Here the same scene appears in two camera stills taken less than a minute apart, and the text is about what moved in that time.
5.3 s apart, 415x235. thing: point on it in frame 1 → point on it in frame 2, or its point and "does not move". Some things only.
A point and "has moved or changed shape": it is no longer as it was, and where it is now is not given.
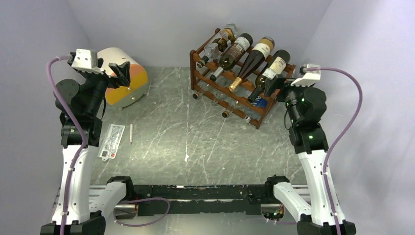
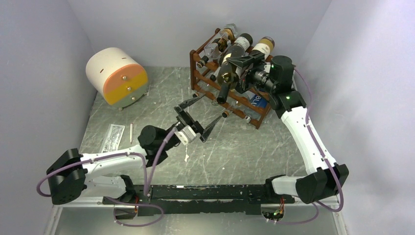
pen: [131, 131] does not move
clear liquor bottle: [214, 48] does not move
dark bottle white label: [276, 66] has moved or changed shape
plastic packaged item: [111, 142] does not move
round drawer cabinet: [123, 96] does not move
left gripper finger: [123, 70] → [186, 103]
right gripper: [284, 83] → [242, 61]
